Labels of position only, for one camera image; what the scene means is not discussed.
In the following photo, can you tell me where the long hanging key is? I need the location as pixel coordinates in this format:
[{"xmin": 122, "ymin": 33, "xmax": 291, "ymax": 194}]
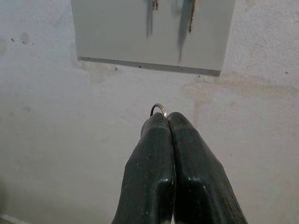
[{"xmin": 187, "ymin": 0, "xmax": 197, "ymax": 34}]

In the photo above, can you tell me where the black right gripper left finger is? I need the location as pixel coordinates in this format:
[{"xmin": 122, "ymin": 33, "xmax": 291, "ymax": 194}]
[{"xmin": 111, "ymin": 112, "xmax": 176, "ymax": 224}]

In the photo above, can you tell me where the grey key holder board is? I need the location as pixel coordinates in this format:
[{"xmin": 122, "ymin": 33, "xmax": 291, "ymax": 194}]
[{"xmin": 71, "ymin": 0, "xmax": 235, "ymax": 77}]

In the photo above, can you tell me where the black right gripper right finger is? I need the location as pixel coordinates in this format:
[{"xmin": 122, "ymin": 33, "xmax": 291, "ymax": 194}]
[{"xmin": 167, "ymin": 112, "xmax": 249, "ymax": 224}]

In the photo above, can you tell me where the silver key bunch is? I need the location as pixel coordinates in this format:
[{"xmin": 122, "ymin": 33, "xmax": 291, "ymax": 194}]
[{"xmin": 149, "ymin": 103, "xmax": 169, "ymax": 119}]

